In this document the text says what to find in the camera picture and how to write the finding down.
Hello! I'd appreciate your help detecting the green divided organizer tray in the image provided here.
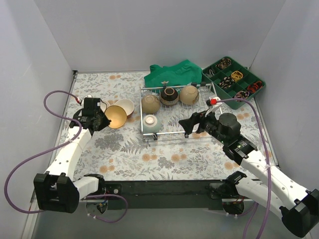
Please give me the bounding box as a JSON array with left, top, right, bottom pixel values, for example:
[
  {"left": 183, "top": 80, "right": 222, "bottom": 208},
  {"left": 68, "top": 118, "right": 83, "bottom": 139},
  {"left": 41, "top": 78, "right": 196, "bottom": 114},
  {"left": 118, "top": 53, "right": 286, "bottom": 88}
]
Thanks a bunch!
[{"left": 202, "top": 56, "right": 266, "bottom": 110}]

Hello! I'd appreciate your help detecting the floral patterned table mat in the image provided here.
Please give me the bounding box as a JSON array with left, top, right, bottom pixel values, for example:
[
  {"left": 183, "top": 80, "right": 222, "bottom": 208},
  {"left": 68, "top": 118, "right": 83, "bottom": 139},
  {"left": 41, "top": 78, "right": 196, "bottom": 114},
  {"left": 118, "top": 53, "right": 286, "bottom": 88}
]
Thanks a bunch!
[{"left": 48, "top": 71, "right": 281, "bottom": 181}]

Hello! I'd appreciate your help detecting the black gold hair tie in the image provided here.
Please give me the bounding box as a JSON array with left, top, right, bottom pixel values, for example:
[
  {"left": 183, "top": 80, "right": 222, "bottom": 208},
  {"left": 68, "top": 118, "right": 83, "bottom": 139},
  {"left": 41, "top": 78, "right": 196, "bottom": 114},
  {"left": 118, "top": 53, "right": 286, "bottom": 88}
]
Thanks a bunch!
[{"left": 215, "top": 58, "right": 232, "bottom": 70}]

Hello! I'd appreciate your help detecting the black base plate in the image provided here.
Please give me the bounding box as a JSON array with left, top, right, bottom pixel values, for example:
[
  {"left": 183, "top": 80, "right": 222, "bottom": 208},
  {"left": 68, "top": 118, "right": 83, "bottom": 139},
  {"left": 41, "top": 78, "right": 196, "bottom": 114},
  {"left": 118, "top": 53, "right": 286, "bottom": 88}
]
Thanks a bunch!
[{"left": 106, "top": 180, "right": 230, "bottom": 209}]

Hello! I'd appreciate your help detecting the dark brown patterned bowl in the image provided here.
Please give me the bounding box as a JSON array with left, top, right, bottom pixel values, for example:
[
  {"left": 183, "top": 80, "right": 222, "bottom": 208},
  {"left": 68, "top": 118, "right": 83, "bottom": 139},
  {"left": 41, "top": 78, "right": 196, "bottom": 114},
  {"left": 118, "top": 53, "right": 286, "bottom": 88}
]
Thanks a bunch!
[{"left": 159, "top": 87, "right": 179, "bottom": 106}]

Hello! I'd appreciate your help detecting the pale beige white bowl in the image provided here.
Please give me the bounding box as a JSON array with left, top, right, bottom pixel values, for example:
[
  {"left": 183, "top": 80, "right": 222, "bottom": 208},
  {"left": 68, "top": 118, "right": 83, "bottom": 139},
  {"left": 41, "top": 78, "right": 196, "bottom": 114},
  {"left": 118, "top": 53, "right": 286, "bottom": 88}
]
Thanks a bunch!
[{"left": 100, "top": 99, "right": 110, "bottom": 113}]

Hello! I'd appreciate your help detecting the green cloth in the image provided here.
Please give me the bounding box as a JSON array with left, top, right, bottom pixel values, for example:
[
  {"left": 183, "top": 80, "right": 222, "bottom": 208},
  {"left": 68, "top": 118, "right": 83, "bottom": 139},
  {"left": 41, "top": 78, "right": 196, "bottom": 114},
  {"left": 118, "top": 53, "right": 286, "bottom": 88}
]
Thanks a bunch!
[{"left": 144, "top": 60, "right": 202, "bottom": 88}]

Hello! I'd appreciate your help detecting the red floral bowl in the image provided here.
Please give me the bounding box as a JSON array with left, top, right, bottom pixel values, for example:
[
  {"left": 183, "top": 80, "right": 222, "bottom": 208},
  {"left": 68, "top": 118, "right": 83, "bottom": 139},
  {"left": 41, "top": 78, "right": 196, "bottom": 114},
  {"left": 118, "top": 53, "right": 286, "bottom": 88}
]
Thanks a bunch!
[{"left": 114, "top": 99, "right": 135, "bottom": 118}]

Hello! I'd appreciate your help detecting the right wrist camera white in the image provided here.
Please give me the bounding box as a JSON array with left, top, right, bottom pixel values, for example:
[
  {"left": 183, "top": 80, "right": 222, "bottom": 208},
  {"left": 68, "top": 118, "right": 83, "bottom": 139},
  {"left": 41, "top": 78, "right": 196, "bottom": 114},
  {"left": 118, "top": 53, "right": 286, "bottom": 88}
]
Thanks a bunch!
[{"left": 205, "top": 97, "right": 222, "bottom": 117}]

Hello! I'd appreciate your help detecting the mint green dotted bowl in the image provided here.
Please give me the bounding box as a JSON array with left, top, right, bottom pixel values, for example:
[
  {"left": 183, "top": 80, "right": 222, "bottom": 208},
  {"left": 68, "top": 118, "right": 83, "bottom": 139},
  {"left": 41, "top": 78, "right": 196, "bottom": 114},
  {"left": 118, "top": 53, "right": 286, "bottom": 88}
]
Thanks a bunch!
[{"left": 143, "top": 115, "right": 161, "bottom": 133}]

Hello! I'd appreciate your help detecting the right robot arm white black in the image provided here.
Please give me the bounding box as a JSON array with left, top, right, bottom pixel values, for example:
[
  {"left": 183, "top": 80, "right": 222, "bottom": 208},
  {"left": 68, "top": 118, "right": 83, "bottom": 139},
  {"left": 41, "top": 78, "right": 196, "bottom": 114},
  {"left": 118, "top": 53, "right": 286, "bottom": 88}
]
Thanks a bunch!
[{"left": 179, "top": 111, "right": 319, "bottom": 238}]

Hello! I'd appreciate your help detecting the beige bowl back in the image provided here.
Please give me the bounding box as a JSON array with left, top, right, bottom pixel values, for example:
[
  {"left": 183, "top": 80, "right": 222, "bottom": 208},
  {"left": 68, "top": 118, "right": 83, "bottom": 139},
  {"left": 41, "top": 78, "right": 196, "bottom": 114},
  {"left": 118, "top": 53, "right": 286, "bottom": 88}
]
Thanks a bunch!
[{"left": 179, "top": 85, "right": 199, "bottom": 105}]

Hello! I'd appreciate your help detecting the black floral hair tie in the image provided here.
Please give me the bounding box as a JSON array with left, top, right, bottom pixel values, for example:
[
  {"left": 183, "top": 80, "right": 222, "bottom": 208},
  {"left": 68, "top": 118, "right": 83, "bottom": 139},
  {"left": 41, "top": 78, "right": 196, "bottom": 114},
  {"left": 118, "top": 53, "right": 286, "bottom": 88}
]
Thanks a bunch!
[{"left": 218, "top": 77, "right": 235, "bottom": 90}]

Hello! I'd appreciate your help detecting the orange black hair tie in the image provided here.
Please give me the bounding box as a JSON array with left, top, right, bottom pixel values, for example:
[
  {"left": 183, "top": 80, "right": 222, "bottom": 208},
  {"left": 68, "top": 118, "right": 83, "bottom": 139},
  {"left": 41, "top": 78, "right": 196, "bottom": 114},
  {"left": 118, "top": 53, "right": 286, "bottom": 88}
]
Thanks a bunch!
[{"left": 247, "top": 81, "right": 263, "bottom": 94}]

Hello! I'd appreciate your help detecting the metal wire dish rack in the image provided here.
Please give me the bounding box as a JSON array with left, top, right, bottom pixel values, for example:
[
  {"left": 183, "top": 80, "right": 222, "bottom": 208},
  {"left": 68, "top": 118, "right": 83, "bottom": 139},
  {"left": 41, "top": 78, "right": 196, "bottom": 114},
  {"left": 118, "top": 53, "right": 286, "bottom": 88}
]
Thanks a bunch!
[{"left": 141, "top": 82, "right": 217, "bottom": 140}]

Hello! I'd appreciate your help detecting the yellow hair tie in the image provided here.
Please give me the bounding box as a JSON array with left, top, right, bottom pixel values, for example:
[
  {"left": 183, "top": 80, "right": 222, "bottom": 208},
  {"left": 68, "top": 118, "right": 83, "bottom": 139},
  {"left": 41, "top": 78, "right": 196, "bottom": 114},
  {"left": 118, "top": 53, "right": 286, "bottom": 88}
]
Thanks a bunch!
[{"left": 230, "top": 71, "right": 244, "bottom": 82}]

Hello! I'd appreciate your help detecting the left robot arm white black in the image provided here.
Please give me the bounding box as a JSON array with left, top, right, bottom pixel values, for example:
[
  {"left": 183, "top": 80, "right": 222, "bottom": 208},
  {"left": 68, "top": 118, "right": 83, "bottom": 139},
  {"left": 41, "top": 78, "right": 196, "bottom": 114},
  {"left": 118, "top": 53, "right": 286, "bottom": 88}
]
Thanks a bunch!
[{"left": 33, "top": 97, "right": 111, "bottom": 213}]

